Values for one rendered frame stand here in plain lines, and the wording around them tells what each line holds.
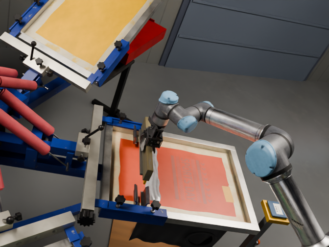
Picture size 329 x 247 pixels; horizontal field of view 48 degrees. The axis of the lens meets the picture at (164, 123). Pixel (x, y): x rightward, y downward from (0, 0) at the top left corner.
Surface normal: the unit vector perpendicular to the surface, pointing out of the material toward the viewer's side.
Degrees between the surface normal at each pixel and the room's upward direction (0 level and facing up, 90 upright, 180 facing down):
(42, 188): 0
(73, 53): 32
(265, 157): 87
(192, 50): 90
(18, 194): 0
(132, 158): 0
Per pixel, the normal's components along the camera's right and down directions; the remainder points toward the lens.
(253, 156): -0.72, 0.16
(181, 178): 0.33, -0.72
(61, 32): 0.06, -0.36
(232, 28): 0.31, 0.69
